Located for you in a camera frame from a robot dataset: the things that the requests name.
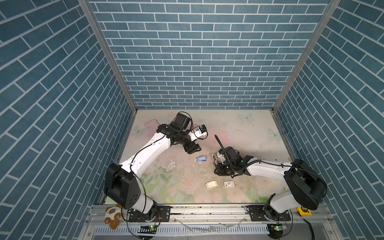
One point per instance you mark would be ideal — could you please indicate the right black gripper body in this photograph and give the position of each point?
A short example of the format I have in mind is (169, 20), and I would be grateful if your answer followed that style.
(225, 169)

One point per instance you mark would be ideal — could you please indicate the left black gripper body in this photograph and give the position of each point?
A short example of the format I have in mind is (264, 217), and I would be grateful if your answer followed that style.
(185, 139)

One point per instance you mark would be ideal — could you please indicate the light blue stapler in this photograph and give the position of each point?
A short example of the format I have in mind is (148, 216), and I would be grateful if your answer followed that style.
(201, 159)

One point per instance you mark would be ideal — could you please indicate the white staple box sleeve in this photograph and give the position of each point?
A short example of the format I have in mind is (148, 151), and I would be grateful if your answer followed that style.
(229, 184)

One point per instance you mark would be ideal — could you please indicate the staple box tray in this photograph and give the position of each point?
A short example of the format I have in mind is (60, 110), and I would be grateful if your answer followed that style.
(211, 184)

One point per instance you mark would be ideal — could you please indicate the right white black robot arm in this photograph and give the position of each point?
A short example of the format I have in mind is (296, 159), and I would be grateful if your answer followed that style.
(305, 187)

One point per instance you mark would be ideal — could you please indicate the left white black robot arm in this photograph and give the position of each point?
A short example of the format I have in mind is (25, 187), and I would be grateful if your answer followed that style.
(123, 181)

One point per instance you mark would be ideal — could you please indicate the yellow tape measure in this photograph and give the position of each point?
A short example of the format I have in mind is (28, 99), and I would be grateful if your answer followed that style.
(302, 211)

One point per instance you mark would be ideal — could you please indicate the brown white plush toy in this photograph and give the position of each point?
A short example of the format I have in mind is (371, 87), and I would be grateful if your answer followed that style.
(112, 216)

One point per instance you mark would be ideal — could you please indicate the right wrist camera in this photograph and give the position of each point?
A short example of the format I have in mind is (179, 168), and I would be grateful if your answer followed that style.
(221, 158)

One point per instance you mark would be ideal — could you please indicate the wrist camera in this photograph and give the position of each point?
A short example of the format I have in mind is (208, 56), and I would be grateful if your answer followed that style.
(221, 158)
(198, 133)

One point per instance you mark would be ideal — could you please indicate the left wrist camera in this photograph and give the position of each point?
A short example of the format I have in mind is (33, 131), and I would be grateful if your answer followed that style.
(198, 133)

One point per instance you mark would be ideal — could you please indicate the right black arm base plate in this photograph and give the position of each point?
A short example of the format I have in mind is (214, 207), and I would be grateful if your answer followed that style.
(260, 213)

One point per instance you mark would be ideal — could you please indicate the white perforated cable duct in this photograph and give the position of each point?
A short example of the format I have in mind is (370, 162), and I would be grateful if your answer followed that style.
(178, 230)

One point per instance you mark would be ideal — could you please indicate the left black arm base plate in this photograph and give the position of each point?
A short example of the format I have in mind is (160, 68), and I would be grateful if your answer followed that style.
(160, 213)

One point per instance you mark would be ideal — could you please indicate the aluminium front rail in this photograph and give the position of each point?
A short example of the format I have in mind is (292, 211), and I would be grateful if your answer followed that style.
(319, 226)

